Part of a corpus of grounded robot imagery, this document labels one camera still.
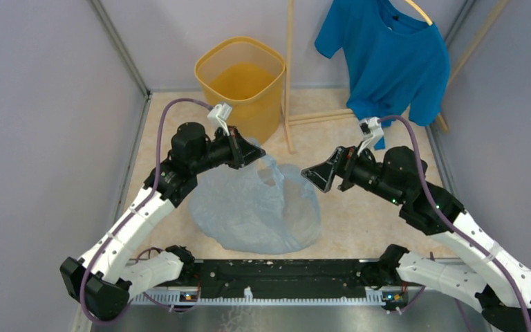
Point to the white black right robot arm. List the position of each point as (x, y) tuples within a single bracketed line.
[(494, 283)]

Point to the blue t-shirt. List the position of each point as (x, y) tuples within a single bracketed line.
[(395, 63)]

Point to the light blue plastic trash bag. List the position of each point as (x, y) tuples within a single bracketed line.
[(265, 208)]

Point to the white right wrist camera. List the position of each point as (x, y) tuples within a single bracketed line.
[(372, 133)]

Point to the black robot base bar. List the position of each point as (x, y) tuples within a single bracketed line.
[(291, 278)]

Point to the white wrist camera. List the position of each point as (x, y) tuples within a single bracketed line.
[(218, 116), (372, 133)]

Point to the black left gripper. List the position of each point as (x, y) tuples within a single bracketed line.
[(243, 152)]

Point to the yellow slatted trash bin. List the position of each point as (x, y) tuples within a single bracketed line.
[(248, 75)]

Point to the grey metal corner rail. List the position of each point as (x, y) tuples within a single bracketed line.
[(120, 47)]

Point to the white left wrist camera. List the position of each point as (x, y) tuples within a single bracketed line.
[(218, 116)]

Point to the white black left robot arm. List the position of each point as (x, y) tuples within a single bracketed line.
[(101, 279)]

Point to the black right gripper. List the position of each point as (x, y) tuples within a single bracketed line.
[(321, 175)]

